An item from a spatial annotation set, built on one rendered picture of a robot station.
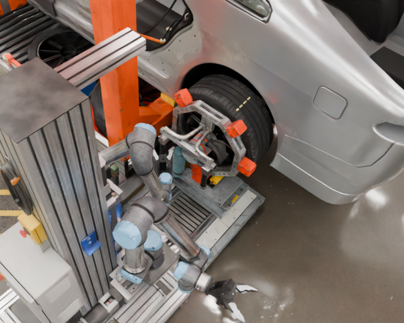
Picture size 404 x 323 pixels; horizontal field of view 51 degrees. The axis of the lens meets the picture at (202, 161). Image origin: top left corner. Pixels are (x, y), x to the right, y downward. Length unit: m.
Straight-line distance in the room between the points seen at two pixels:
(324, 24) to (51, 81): 1.36
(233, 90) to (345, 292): 1.73
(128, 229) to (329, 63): 1.23
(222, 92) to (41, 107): 1.46
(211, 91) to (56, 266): 1.33
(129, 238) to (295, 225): 2.04
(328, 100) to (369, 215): 1.74
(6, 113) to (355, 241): 2.91
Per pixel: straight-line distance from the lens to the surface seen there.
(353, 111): 2.22
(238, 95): 2.56
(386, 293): 3.55
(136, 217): 1.70
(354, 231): 3.67
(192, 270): 1.84
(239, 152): 2.53
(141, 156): 2.04
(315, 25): 2.21
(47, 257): 1.93
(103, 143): 3.29
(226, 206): 3.24
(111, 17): 2.15
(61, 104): 1.30
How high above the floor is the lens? 2.96
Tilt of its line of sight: 54 degrees down
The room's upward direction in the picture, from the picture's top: 9 degrees clockwise
